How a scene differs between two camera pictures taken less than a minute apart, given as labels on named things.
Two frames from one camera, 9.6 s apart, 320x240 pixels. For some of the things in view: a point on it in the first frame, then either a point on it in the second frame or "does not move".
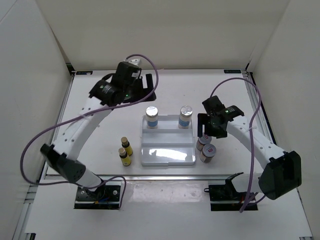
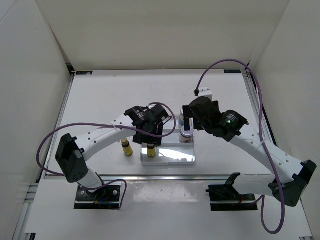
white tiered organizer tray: x=167 y=145 does not move
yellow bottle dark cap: x=126 y=144 does not move
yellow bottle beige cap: x=126 y=160 to x=151 y=150
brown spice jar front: x=208 y=153 to x=186 y=136
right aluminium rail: x=262 y=121 does not move
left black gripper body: x=136 y=92 to x=147 y=138
